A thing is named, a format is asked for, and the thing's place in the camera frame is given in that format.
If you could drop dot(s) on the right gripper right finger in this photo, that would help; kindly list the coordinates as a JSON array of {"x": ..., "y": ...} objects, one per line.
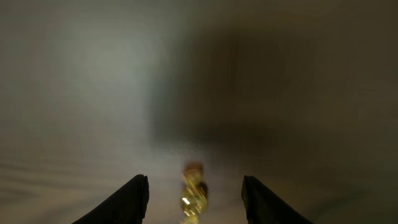
[{"x": 264, "y": 205}]

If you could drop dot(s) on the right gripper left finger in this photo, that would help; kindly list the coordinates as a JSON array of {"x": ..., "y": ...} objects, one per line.
[{"x": 124, "y": 202}]

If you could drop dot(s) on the gold wrapped candy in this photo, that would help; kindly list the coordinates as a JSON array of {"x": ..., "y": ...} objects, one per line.
[{"x": 193, "y": 194}]

